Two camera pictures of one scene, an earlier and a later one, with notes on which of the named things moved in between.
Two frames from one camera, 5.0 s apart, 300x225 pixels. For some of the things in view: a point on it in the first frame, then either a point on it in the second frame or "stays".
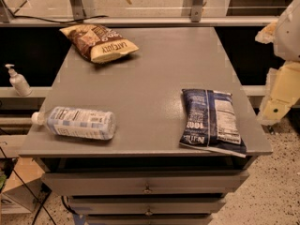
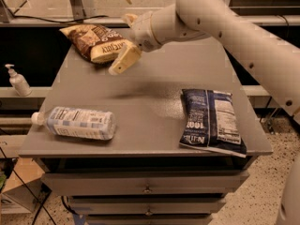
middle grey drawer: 186,204 stays
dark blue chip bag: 209,121 stays
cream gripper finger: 267,34 to 130,17
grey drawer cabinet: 142,175 stays
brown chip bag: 97,42 stays
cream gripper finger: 282,93 to 128,56
